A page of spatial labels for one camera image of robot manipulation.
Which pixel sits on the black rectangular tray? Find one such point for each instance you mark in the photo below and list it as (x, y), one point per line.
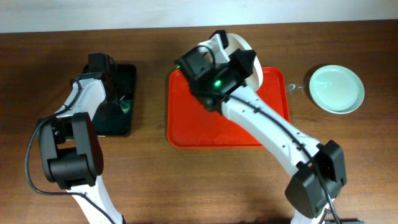
(112, 121)

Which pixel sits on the red plastic tray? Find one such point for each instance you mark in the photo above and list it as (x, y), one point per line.
(190, 126)

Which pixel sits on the green yellow sponge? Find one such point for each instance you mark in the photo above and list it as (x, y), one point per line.
(126, 107)

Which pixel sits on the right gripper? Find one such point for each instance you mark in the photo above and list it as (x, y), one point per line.
(245, 59)

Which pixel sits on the mint green plate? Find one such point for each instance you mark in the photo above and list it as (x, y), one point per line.
(336, 89)

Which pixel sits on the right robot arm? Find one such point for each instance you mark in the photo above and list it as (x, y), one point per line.
(317, 171)

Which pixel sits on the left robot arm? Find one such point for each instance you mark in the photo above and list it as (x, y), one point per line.
(70, 151)

